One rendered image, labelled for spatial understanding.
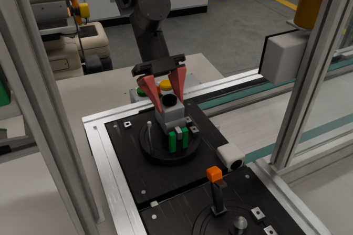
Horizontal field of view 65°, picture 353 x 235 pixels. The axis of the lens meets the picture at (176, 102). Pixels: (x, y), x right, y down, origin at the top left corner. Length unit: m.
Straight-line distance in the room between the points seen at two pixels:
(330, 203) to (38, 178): 0.69
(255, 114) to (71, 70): 0.79
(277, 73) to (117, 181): 0.37
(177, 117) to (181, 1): 3.35
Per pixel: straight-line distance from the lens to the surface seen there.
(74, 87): 1.05
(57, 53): 1.23
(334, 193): 0.78
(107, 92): 0.99
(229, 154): 0.60
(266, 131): 0.77
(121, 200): 0.58
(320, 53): 0.47
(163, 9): 0.50
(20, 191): 0.78
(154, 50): 0.55
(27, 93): 0.23
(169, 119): 0.55
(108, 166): 0.63
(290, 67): 0.49
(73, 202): 0.32
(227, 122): 0.78
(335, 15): 0.45
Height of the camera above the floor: 1.43
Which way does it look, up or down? 39 degrees down
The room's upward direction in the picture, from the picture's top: straight up
